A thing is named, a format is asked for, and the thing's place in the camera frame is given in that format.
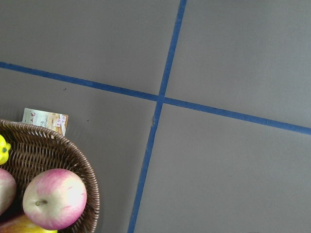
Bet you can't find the woven fruit basket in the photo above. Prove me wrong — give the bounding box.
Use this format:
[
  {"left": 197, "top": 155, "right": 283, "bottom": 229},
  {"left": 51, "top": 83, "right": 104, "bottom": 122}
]
[{"left": 0, "top": 119, "right": 100, "bottom": 233}]

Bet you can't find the red yellow apple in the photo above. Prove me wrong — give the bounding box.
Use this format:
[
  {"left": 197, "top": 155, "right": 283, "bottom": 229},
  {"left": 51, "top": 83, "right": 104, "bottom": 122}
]
[{"left": 22, "top": 168, "right": 87, "bottom": 230}]

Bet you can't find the yellow starfruit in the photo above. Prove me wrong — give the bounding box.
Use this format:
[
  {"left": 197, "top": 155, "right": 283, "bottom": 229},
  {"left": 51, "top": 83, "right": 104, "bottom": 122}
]
[{"left": 0, "top": 135, "right": 11, "bottom": 165}]

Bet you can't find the green red apple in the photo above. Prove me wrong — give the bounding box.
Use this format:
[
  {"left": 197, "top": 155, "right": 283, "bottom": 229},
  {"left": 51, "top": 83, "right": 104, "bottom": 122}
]
[{"left": 0, "top": 168, "right": 17, "bottom": 215}]

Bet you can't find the yellow mango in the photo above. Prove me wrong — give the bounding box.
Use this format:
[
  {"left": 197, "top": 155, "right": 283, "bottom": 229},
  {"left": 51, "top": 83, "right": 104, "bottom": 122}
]
[{"left": 0, "top": 215, "right": 58, "bottom": 233}]

